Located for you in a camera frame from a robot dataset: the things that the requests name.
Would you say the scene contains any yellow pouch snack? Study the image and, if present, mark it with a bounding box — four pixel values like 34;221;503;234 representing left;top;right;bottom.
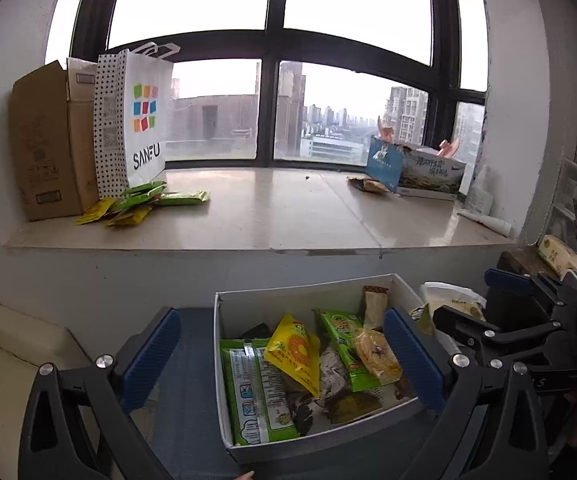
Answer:
264;313;320;399

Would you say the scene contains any round cake snack pack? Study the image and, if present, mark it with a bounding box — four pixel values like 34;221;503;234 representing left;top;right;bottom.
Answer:
353;327;403;385

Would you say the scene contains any cream sofa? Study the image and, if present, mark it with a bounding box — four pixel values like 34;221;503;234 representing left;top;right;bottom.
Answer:
0;304;91;479

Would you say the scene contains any green yellow sachets pile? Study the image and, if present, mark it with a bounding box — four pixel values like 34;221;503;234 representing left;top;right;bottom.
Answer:
75;181;210;228

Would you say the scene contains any brown cardboard box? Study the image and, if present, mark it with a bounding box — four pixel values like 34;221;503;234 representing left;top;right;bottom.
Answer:
8;58;98;221

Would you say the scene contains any green snack packet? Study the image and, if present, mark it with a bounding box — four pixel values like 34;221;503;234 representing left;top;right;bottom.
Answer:
315;309;381;392

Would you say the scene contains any person's left hand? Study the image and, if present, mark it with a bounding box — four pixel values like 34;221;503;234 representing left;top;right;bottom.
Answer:
234;470;255;480

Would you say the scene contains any white cardboard box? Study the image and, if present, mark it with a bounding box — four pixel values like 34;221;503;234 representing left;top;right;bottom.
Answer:
214;274;458;464

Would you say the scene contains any grey printed snack bag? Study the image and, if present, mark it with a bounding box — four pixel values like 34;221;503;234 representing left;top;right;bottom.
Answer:
319;344;351;402

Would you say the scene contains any crumpled brown wrapper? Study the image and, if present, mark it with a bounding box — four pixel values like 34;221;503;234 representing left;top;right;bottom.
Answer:
346;177;389;195

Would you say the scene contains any printed long gift box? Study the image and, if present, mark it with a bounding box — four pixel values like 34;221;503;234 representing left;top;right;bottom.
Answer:
366;138;467;202

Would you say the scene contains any black window frame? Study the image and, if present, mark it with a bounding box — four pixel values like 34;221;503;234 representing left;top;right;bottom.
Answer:
67;0;491;172

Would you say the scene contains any white tube on sill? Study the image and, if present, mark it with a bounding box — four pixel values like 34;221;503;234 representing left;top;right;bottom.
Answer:
458;209;512;237

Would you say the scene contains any clear drawer organizer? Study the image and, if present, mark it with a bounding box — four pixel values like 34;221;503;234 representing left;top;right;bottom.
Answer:
547;159;577;252

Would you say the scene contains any white green wet wipes pack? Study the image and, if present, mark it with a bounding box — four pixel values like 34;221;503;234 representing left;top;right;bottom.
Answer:
220;339;299;445

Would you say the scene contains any white SANFU shopping bag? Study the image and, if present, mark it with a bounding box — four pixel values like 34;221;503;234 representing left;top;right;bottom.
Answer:
93;42;180;198

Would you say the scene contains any tissue pack on table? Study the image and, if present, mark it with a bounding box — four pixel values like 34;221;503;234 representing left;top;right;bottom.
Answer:
420;282;486;321

